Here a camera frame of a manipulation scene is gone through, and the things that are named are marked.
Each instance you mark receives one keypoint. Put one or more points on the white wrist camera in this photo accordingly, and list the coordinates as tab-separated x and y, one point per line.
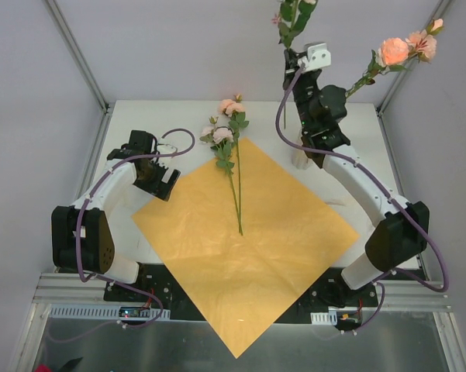
314	57
166	149

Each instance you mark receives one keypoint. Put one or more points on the picked flower stem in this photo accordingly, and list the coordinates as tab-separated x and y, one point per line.
394	53
291	20

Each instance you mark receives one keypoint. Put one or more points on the left aluminium frame post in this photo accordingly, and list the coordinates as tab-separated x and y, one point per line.
76	53

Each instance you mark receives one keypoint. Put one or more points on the aluminium frame post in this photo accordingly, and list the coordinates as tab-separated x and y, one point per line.
440	9
76	53

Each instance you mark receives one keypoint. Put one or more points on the orange wrapping paper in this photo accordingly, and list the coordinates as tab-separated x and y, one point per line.
244	268

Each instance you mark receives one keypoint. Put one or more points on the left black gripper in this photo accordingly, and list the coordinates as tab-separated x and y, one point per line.
164	185

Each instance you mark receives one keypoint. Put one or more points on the white cable duct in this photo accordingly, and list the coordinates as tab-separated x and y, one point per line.
324	318
108	312

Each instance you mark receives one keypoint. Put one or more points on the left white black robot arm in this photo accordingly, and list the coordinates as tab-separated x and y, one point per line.
81	236

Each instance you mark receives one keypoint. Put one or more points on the aluminium front rail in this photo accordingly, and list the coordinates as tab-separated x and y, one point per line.
400	296

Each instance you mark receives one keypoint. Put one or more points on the right white cable duct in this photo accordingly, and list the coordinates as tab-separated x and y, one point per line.
324	318

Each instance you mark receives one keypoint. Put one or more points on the left white cable duct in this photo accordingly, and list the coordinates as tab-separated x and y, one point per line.
108	312

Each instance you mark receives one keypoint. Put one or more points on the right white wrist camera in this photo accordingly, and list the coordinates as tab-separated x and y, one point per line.
314	57

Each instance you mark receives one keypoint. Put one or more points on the cream printed ribbon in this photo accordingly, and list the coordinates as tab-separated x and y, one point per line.
346	201

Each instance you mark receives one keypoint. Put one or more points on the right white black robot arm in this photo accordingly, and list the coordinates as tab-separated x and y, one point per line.
400	226

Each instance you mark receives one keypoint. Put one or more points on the beige ribbed vase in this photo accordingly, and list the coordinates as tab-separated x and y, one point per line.
299	158

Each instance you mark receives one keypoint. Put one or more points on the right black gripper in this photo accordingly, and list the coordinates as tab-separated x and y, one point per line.
291	72

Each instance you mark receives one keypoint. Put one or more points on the pink flower bouquet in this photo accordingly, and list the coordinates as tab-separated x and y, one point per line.
222	134

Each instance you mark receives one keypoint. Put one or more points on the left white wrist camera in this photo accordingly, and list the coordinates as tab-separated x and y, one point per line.
166	149

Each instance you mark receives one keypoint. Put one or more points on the right aluminium frame post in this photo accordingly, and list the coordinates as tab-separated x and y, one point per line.
440	9

